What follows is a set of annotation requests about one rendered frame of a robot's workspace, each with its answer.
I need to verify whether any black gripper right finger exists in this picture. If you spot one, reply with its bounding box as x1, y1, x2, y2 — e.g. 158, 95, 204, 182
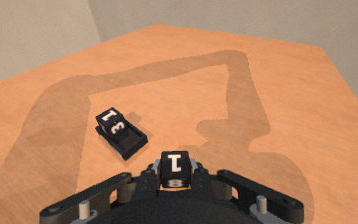
189, 158, 304, 224

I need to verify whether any black calendar cube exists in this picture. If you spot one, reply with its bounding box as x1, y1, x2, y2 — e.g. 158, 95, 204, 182
160, 151, 190, 188
95, 107, 128, 139

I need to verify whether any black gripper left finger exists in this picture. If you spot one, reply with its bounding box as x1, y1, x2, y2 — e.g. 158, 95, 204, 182
39, 159, 161, 224

